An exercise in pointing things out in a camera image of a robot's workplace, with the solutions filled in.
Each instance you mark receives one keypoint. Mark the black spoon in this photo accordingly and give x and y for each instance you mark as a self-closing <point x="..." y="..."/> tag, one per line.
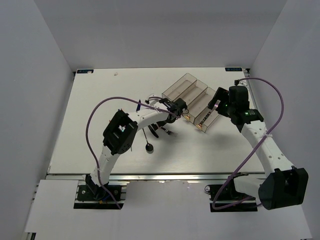
<point x="148" y="147"/>

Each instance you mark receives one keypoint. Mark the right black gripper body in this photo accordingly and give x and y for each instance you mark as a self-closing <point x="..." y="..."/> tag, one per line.
<point x="230" y="108"/>

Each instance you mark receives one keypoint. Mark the blue plastic knife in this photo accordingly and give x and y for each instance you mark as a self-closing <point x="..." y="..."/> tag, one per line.
<point x="138" y="106"/>

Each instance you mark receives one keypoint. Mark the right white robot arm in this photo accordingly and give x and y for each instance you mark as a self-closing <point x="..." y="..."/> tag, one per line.
<point x="285" y="185"/>

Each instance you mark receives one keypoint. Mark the left blue table label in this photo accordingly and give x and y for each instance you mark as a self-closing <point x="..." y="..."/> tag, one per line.
<point x="84" y="71"/>

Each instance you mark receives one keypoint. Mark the clear four-compartment organizer tray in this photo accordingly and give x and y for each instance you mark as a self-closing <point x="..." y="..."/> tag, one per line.
<point x="197" y="96"/>

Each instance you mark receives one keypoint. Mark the aluminium front table rail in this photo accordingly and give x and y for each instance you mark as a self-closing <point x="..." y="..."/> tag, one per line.
<point x="146" y="177"/>

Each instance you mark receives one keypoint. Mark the aluminium table rail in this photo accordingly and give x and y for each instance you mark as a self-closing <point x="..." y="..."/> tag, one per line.
<point x="146" y="177"/>
<point x="246" y="72"/>

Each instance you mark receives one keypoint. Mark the blue table label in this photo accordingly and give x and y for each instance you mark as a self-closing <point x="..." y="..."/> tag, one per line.
<point x="233" y="69"/>
<point x="84" y="71"/>

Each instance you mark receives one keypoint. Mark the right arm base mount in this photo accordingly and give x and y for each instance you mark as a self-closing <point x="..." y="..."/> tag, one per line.
<point x="229" y="196"/>

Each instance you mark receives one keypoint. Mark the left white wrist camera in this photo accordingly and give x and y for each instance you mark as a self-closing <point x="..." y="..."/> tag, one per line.
<point x="152" y="99"/>

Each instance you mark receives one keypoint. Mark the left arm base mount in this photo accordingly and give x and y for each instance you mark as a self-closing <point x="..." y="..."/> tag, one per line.
<point x="85" y="199"/>

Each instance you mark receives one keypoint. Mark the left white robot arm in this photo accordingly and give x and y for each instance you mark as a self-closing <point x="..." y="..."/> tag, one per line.
<point x="119" y="135"/>

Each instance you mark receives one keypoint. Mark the right blue table label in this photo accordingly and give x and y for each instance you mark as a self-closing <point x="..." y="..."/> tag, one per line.
<point x="233" y="69"/>

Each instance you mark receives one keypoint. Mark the aluminium right table rail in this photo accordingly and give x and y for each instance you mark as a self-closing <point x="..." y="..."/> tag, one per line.
<point x="246" y="72"/>

